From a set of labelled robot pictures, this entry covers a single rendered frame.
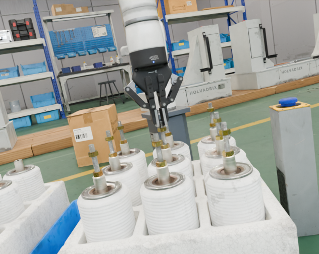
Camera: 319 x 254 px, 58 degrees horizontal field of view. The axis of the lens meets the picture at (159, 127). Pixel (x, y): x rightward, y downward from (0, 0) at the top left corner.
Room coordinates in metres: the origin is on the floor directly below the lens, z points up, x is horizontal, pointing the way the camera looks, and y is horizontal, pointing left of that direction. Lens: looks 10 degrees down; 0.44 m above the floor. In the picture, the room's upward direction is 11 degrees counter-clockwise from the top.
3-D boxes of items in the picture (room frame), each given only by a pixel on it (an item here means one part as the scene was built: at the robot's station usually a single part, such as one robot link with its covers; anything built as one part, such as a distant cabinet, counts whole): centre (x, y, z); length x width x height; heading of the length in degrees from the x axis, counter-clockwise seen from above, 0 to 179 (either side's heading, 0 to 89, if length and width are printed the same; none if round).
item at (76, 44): (6.12, 1.13, 0.94); 1.40 x 0.70 x 1.88; 110
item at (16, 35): (4.98, 1.88, 1.41); 0.42 x 0.35 x 0.17; 22
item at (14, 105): (4.80, 2.25, 0.35); 0.16 x 0.15 x 0.19; 110
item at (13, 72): (4.87, 2.28, 0.90); 0.50 x 0.38 x 0.21; 19
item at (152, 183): (0.50, 0.01, 0.25); 0.08 x 0.08 x 0.01
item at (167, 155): (0.61, 0.00, 0.26); 0.02 x 0.02 x 0.03
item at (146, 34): (0.63, 0.00, 0.52); 0.11 x 0.09 x 0.06; 13
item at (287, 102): (0.66, -0.30, 0.32); 0.04 x 0.04 x 0.02
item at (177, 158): (0.61, 0.00, 0.25); 0.08 x 0.08 x 0.01
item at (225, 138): (0.48, -0.11, 0.30); 0.01 x 0.01 x 0.08
